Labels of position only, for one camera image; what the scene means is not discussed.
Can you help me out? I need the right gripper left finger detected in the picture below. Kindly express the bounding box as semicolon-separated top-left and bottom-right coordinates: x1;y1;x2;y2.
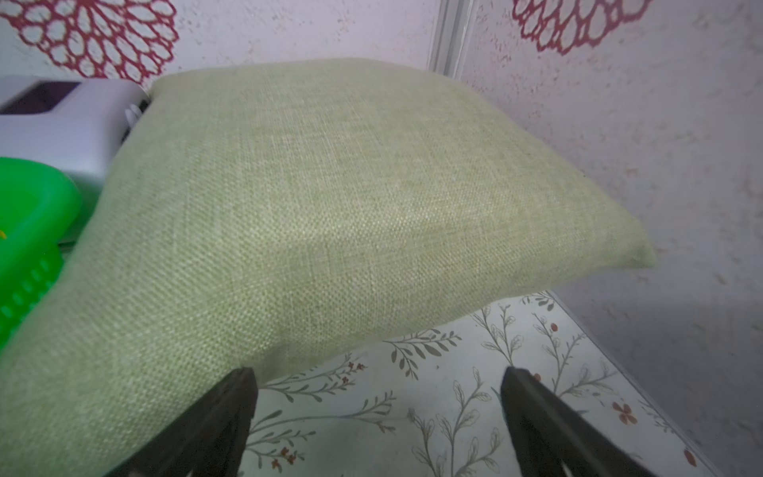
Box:
109;368;258;476

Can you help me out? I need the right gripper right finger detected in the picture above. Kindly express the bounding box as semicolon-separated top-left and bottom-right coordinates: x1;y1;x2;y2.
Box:
502;367;654;477

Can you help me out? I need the green plastic basket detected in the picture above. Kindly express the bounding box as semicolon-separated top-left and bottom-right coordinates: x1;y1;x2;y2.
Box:
1;157;83;346

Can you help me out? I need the green pillow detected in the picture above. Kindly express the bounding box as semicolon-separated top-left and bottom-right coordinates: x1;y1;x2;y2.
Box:
1;59;656;476

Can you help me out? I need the lavender tissue box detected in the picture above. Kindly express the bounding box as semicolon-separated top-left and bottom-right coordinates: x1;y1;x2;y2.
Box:
1;76;150;244

